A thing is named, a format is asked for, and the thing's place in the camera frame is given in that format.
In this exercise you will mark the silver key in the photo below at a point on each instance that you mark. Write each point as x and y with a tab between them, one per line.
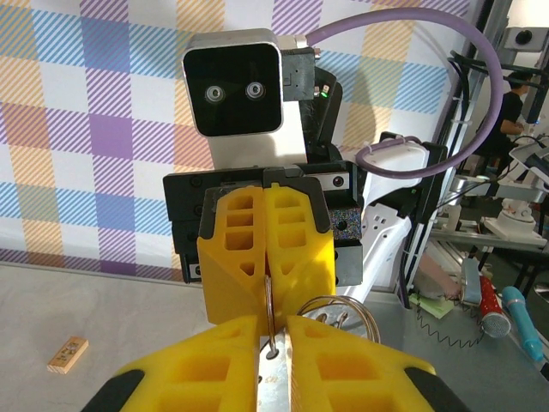
274	386

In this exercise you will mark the person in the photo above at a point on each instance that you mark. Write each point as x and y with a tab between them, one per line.
508	116

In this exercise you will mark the pink foam piece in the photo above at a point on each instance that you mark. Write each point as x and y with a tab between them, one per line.
437	276

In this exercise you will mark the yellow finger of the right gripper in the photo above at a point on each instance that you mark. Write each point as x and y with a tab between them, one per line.
227	279
304	266

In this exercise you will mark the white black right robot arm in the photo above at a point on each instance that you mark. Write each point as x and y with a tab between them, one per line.
399	159

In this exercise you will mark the aluminium frame post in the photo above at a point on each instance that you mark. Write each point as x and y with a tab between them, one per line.
461	98

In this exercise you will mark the red dotted tube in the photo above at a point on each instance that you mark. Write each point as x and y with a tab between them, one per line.
490	298

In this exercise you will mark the green sticky notes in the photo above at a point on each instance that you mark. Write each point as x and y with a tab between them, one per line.
433	305

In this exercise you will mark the large metal keyring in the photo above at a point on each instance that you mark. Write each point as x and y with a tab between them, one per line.
269	307

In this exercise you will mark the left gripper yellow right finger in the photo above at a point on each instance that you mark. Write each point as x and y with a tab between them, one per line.
356	377

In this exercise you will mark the wooden tiger picture block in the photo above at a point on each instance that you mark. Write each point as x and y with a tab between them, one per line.
68	355

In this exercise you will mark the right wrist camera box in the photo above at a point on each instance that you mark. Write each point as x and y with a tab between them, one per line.
233	81

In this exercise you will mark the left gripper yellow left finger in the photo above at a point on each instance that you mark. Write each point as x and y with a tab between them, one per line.
193	377

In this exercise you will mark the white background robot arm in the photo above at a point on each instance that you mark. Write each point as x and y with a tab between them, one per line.
521	214

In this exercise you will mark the grey mounted device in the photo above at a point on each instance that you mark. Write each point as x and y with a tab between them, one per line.
523	38

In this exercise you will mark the silver oblong device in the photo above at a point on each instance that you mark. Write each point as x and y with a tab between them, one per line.
471	281

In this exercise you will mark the blue toy microphone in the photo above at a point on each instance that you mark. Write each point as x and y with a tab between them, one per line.
521	313

